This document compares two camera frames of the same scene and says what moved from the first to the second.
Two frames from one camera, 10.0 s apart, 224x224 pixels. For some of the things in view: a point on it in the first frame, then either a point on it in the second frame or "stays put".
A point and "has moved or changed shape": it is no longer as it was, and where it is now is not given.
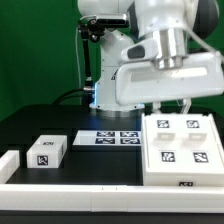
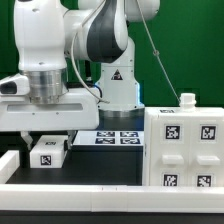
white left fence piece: (9, 164) stays put
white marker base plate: (108, 137) stays put
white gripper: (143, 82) to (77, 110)
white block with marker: (47, 152) stays put
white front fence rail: (112, 198) stays put
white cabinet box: (181, 150) has moved or changed shape
